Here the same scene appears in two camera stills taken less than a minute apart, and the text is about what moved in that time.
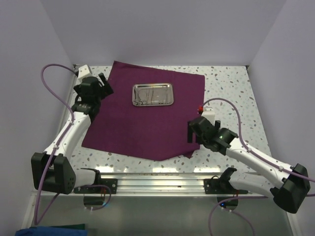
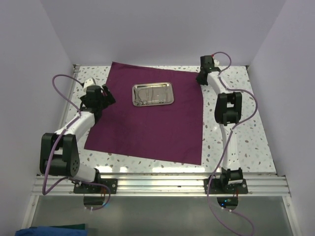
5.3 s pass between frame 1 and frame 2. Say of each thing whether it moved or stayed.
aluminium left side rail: stayed
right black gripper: moved
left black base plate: stayed
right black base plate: stayed
